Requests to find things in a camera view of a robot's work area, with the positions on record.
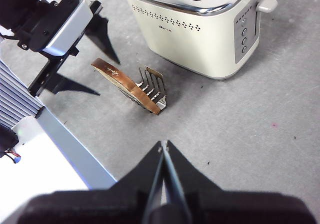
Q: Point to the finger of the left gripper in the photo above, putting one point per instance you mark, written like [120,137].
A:
[101,33]
[65,86]

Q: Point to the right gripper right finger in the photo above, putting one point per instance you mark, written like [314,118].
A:
[187,179]

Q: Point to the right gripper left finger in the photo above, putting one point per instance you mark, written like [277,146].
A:
[140,179]

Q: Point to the brown bread slice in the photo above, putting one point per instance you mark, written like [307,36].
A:
[117,75]

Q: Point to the shiny metal toast rack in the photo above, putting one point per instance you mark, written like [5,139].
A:
[156,83]

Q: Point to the cream two-slot toaster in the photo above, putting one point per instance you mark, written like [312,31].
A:
[190,46]

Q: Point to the ribbed pale metal block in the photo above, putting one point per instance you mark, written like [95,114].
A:
[15,96]

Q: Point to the white flat panel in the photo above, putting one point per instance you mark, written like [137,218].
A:
[37,169]

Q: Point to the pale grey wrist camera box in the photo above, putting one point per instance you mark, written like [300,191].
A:
[70,26]

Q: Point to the silver aluminium frame rail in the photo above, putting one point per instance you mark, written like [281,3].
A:
[72,146]

